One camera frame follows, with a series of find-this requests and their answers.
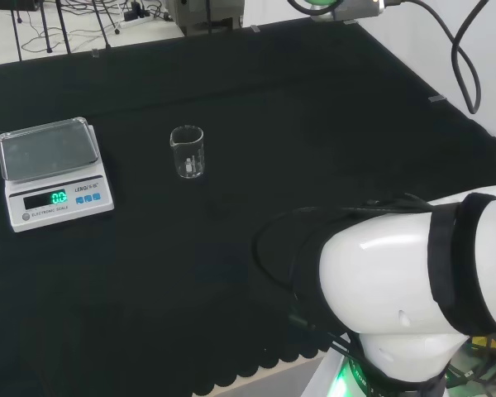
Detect clear glass beaker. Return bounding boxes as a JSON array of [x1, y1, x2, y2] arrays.
[[169, 126, 206, 179]]

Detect black bench cloth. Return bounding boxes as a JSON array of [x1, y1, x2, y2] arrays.
[[0, 18, 496, 397]]

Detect white electronic balance steel pan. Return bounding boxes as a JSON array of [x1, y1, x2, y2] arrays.
[[0, 117, 116, 233]]

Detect grey metal box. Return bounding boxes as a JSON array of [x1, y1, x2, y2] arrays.
[[167, 0, 247, 37]]

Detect white power strip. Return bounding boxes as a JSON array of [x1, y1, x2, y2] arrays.
[[117, 10, 154, 28]]

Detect black tripod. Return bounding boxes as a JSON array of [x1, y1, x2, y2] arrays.
[[10, 0, 74, 62], [91, 0, 122, 49]]

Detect black cable bundle on arm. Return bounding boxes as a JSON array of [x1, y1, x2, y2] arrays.
[[251, 197, 437, 332]]

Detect silver camera with green ring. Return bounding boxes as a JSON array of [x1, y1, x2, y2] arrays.
[[305, 0, 388, 22]]

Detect thick black cable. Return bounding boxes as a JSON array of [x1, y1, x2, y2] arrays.
[[386, 0, 495, 116]]

